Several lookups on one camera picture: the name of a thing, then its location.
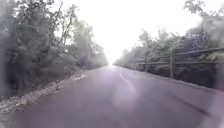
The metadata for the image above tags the row of trees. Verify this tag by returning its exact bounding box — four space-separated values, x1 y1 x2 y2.
113 0 224 90
0 0 110 98

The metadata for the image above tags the leaf-strewn gravel verge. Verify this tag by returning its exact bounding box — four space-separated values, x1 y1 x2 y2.
0 68 88 118

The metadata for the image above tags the wooden rail fence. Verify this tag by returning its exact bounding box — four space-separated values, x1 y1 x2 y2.
134 46 224 80

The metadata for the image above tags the grey asphalt road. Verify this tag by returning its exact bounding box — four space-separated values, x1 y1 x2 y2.
13 64 224 128

